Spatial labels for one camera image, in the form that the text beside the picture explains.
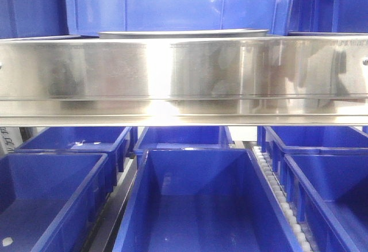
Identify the blue rear bin right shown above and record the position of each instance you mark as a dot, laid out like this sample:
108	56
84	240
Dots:
324	140

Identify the blue rear bin left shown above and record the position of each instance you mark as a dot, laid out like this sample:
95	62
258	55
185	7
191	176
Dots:
114	141

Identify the blue upper bin left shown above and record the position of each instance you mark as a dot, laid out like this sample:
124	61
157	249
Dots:
33	18

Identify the white roller conveyor track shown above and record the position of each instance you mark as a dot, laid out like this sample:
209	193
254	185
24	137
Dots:
301	231

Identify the blue upper bin right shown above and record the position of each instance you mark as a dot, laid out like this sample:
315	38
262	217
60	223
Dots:
328	16

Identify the blue lower bin centre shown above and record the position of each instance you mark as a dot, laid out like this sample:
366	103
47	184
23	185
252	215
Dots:
203	200

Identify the blue lower bin left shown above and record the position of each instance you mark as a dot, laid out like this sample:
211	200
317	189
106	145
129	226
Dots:
50	202

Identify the blue lower bin right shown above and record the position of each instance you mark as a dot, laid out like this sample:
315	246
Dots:
329	193

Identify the stainless steel shelf rail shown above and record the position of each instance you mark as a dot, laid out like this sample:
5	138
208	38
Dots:
273	80

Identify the blue rear bin centre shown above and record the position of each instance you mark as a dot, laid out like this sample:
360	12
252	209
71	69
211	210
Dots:
173	137

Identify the large blue upper bin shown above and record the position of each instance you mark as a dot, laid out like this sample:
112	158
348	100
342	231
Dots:
89	17

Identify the silver metal tray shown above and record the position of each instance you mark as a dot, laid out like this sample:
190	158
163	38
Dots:
173	34

